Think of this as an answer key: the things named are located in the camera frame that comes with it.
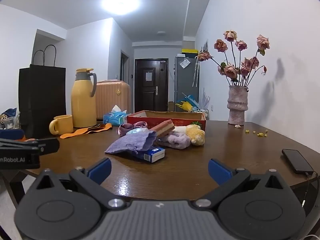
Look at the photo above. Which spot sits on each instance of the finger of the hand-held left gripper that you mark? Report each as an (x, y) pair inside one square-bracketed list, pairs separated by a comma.
[(48, 145)]

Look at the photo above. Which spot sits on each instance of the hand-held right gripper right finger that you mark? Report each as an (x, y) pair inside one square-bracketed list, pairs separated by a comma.
[(218, 171)]

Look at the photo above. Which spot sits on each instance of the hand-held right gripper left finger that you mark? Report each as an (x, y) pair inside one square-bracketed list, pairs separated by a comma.
[(101, 170)]

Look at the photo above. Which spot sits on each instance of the purple towel cloth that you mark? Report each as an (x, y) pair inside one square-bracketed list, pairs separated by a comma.
[(130, 142)]

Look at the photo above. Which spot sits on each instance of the yellow plush toy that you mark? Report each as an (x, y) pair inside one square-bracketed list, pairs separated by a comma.
[(196, 135)]

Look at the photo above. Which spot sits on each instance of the small blue carton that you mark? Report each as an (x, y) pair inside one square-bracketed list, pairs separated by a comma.
[(153, 155)]

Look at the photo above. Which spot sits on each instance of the orange-edged cardboard box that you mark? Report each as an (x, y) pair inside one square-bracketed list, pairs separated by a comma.
[(165, 116)]

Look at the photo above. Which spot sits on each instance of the yellow mug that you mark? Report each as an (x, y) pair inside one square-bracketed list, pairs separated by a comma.
[(63, 125)]

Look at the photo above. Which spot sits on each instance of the dark blue flat item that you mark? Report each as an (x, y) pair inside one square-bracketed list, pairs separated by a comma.
[(11, 133)]

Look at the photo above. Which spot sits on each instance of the clear glass cup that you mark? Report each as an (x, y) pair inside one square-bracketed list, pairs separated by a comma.
[(11, 123)]

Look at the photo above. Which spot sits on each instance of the black paper bag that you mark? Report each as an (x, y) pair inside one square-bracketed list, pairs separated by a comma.
[(42, 97)]

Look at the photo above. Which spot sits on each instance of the dark blue bag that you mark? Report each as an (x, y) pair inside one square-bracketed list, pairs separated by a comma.
[(8, 112)]

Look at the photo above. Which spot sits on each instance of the light blue plastic packet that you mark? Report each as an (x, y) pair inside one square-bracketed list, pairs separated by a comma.
[(136, 131)]

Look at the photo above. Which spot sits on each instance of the blue tissue pack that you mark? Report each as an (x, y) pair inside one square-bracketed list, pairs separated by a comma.
[(113, 117)]

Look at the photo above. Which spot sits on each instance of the scattered yellow crumbs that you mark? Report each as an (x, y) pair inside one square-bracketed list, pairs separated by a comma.
[(260, 134)]

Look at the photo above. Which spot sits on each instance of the yellow thermos jug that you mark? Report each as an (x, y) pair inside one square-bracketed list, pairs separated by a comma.
[(82, 100)]

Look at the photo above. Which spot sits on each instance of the pink textured vase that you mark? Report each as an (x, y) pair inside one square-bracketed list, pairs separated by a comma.
[(237, 105)]

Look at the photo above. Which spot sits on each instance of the pink suitcase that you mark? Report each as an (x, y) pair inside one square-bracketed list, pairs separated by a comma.
[(112, 97)]

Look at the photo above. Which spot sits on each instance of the blue and yellow plastic bags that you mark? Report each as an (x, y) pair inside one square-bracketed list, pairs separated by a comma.
[(186, 102)]

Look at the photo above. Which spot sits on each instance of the black smartphone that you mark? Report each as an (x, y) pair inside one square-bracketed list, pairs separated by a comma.
[(297, 161)]

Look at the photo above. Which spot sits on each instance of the dark brown door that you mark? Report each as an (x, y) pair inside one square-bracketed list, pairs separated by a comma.
[(151, 90)]

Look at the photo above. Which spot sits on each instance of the grey refrigerator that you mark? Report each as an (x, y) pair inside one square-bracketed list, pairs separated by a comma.
[(185, 80)]

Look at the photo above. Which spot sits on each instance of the dried pink rose bouquet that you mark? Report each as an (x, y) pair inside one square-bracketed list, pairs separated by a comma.
[(231, 71)]

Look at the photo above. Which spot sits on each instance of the hanging umbrella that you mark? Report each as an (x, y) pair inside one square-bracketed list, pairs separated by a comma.
[(196, 72)]

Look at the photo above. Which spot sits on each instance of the clear packet on refrigerator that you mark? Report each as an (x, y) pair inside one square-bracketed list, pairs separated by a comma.
[(184, 63)]

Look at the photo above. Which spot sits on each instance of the yellow box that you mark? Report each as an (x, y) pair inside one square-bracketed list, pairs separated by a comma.
[(189, 51)]

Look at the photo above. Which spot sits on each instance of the round ceiling light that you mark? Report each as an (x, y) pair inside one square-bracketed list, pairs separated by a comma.
[(120, 3)]

